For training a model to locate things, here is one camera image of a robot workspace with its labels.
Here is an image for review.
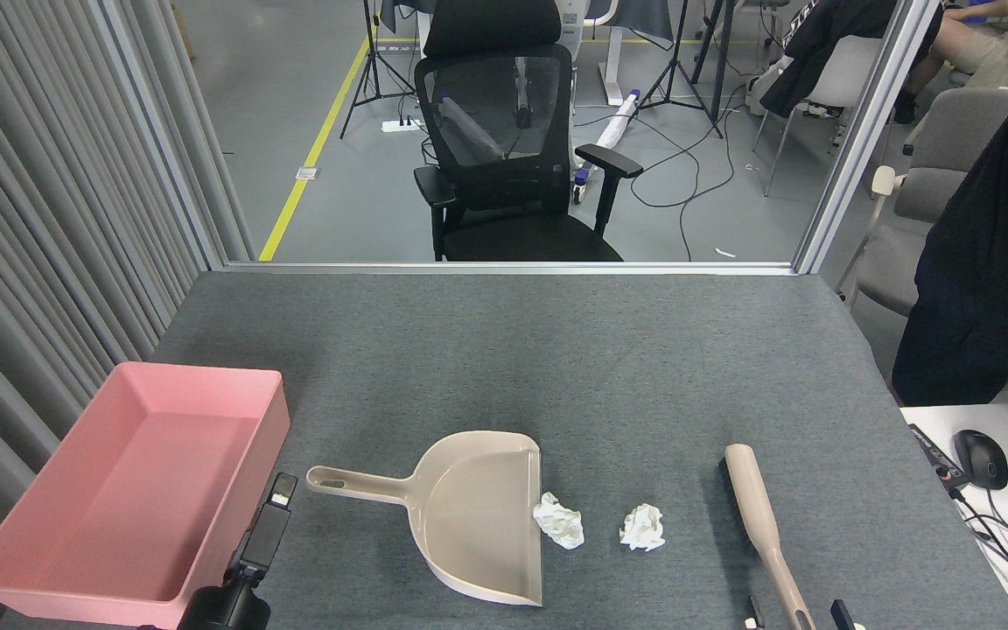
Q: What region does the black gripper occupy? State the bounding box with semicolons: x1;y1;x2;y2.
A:
176;472;299;630

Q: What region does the beige hand brush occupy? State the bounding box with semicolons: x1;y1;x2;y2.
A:
718;444;818;630

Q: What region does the white paper ball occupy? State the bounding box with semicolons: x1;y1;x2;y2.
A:
619;503;667;552
532;492;585;550

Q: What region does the beige plastic dustpan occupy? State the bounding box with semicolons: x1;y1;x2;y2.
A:
305;430;544;607

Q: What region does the pink plastic bin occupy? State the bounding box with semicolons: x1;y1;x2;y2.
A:
0;361;291;630

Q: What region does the black flat device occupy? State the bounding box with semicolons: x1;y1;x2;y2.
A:
908;423;970;491

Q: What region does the black computer mouse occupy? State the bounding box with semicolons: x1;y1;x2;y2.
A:
952;429;1008;491

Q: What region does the black mesh office chair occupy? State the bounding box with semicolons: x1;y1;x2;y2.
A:
413;0;644;263

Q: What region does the grey pleated curtain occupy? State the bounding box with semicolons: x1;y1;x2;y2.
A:
0;0;256;630

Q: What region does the black tripod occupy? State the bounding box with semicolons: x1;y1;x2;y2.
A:
640;0;725;139
339;0;417;139

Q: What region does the grey upholstered chair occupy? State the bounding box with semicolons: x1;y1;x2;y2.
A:
836;86;1008;318

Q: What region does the white blue floor device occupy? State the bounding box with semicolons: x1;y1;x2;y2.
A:
596;87;642;154

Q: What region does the white chair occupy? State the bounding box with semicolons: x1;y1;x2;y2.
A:
751;35;886;198

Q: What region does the black jacket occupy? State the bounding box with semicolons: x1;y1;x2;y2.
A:
762;0;900;119

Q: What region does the white stand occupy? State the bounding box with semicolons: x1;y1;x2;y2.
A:
556;0;636;108

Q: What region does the seated person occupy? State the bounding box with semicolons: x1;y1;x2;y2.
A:
893;0;1008;125

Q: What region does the black desk cable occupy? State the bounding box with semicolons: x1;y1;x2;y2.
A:
948;484;1008;583

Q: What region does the silver frame rail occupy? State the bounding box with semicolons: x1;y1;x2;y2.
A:
224;260;798;277

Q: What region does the black floor cable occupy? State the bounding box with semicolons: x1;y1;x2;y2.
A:
626;83;789;262

